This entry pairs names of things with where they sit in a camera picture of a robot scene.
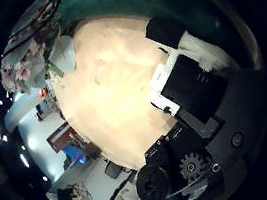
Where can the small black box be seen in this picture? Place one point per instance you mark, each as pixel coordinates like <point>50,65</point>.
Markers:
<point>112,169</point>

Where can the blue box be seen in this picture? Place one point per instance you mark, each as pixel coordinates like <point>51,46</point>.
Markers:
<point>76,154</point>

